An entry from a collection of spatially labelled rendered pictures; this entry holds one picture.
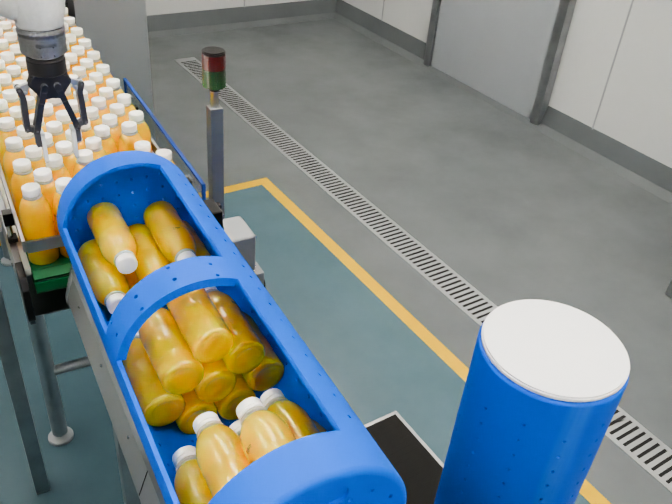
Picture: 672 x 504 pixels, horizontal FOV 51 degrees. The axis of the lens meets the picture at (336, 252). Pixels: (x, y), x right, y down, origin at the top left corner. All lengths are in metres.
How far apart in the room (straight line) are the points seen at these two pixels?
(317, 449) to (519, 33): 4.38
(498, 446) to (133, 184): 0.90
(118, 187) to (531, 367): 0.89
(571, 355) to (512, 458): 0.23
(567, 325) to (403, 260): 1.96
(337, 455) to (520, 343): 0.60
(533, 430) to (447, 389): 1.40
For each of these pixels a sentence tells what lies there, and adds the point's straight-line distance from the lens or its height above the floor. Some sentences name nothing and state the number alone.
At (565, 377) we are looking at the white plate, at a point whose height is 1.04.
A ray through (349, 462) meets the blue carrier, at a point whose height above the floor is 1.23.
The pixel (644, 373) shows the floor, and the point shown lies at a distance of 3.11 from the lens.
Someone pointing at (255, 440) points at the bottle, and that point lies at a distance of 0.95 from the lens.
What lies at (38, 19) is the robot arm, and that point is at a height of 1.46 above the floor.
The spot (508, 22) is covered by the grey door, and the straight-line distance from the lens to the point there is 5.12.
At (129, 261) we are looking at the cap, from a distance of 1.37.
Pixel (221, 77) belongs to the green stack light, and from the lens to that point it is 1.95.
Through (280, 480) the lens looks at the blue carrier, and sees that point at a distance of 0.84.
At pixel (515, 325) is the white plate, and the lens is 1.42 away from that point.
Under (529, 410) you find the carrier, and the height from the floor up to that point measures 0.99.
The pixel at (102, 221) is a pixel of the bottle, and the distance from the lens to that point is 1.45.
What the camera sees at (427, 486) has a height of 0.15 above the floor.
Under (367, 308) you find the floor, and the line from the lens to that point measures 3.02.
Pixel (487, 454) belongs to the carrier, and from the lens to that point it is 1.45.
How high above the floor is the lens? 1.90
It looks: 35 degrees down
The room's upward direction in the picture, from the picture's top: 6 degrees clockwise
